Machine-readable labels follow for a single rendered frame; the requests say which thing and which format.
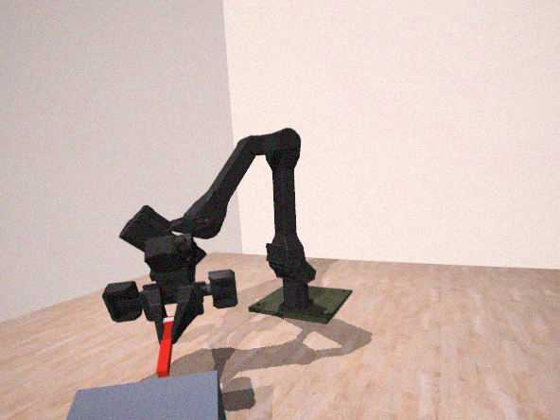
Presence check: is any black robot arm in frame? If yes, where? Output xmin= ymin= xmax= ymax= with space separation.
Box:
xmin=118 ymin=127 xmax=316 ymax=310

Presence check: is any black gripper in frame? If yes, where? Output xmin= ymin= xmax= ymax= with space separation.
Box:
xmin=101 ymin=256 xmax=237 ymax=346

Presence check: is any red square peg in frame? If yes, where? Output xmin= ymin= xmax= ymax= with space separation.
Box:
xmin=156 ymin=316 xmax=174 ymax=378

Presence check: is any grey sloped panel with square hole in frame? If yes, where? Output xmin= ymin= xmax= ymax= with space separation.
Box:
xmin=66 ymin=370 xmax=226 ymax=420

